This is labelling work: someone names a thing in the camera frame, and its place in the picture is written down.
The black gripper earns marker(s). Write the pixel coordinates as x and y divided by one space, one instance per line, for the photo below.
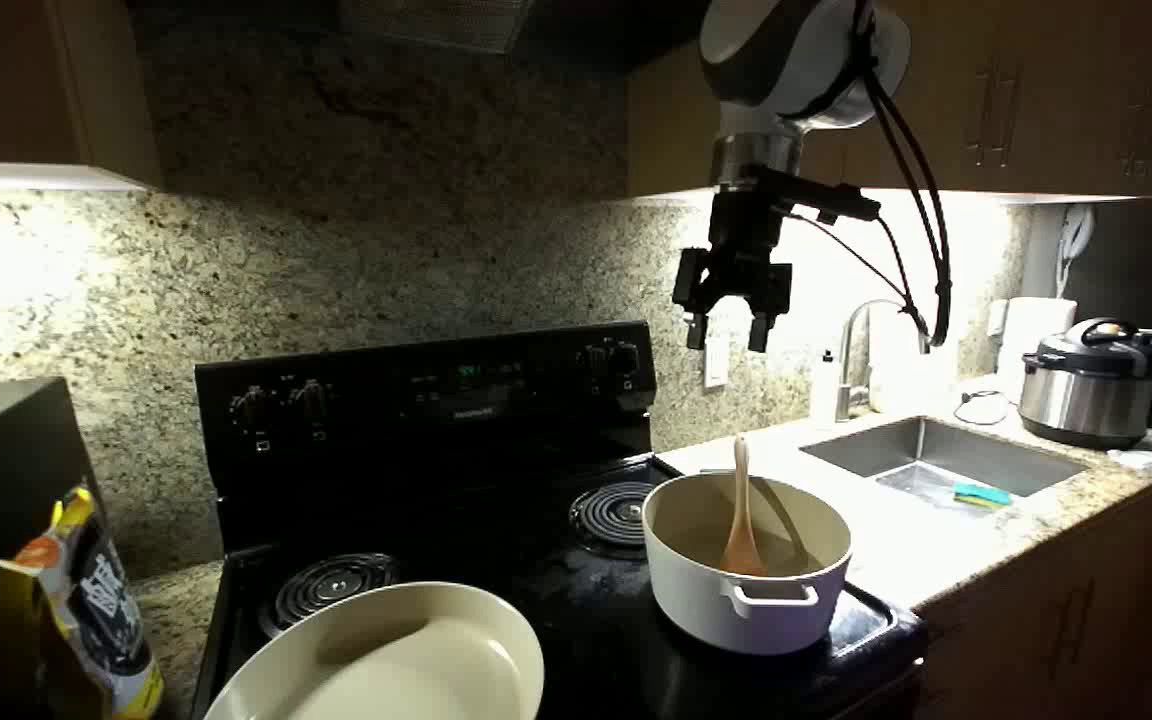
740 253

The wooden spoon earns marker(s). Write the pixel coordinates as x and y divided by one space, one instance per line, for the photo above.
740 525

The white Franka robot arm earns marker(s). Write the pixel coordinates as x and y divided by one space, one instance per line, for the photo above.
789 53

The chrome faucet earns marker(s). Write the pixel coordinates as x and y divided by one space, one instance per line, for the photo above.
855 363

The stainless steel sink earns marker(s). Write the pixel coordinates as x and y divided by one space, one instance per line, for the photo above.
937 454

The black electric stove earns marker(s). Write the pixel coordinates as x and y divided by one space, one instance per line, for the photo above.
441 427

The green sponge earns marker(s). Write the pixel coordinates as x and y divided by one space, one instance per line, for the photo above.
984 499

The white paper towel roll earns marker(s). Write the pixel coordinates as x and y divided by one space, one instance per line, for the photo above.
1038 340

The silver black pressure cooker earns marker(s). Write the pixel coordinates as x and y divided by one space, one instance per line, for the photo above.
1091 387

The brown lower cabinet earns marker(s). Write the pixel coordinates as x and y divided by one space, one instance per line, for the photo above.
1080 603

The white bowl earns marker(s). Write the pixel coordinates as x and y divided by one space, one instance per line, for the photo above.
389 661

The yellow black snack bag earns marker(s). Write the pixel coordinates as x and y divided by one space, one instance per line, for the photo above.
98 612

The brown upper cabinet plain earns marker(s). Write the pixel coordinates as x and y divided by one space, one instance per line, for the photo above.
30 81

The white wall outlet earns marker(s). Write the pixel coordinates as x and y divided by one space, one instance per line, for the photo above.
718 356

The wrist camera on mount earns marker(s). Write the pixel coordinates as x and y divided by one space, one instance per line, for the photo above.
830 202

